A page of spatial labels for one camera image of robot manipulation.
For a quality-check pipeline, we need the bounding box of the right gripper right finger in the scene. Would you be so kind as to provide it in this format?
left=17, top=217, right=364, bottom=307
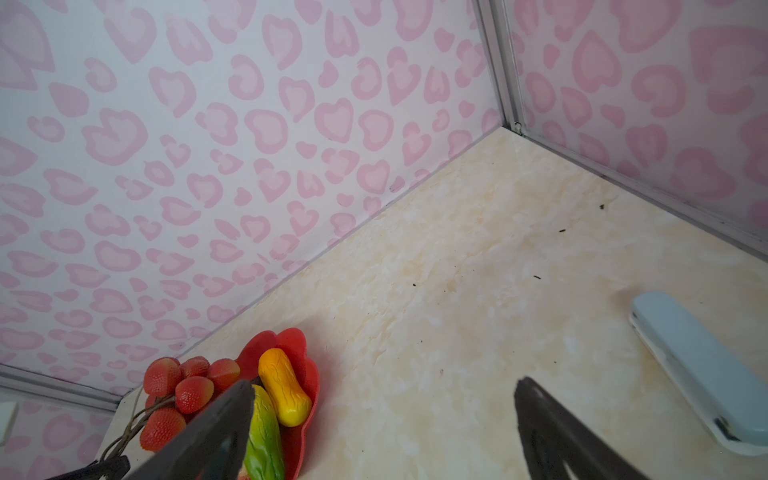
left=514, top=377, right=645, bottom=479

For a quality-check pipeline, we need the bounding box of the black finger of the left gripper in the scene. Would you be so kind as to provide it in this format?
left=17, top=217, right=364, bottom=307
left=48, top=456, right=130, bottom=480

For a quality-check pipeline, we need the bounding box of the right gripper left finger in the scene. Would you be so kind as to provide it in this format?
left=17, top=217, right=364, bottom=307
left=127, top=380, right=255, bottom=480

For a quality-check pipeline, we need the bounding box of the green yellow fake cucumber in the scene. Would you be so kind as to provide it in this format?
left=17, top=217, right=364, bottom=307
left=243, top=385, right=286, bottom=480

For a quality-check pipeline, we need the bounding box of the red fake strawberry bunch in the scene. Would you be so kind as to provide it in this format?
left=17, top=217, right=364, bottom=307
left=98, top=356, right=242, bottom=461

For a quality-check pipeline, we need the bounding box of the yellow fake squash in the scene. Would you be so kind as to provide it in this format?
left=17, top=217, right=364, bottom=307
left=258, top=348, right=313, bottom=428

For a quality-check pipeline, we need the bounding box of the red flower-shaped fruit bowl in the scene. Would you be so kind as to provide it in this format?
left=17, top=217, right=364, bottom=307
left=236, top=327, right=320, bottom=479

